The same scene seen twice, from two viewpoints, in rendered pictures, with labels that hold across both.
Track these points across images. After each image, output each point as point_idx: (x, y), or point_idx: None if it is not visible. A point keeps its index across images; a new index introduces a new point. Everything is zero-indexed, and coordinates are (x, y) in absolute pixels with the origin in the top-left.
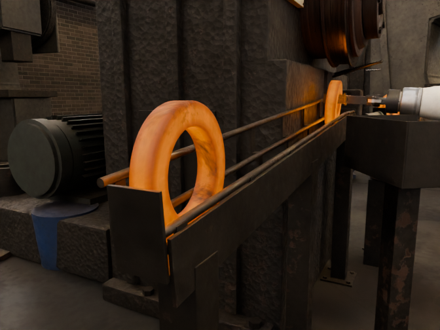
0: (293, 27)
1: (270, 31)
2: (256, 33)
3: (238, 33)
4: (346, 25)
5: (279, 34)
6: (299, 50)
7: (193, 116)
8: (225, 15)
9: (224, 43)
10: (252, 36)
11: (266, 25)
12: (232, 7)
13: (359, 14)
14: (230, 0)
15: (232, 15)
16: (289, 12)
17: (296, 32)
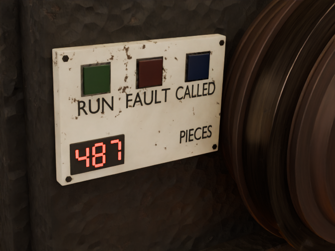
0: (187, 189)
1: (64, 250)
2: (43, 244)
3: (17, 232)
4: (294, 216)
5: (112, 233)
6: (221, 214)
7: None
8: (2, 195)
9: (4, 237)
10: (39, 244)
11: (50, 242)
12: (5, 189)
13: (325, 199)
14: (3, 176)
15: (7, 202)
16: (164, 174)
17: (206, 190)
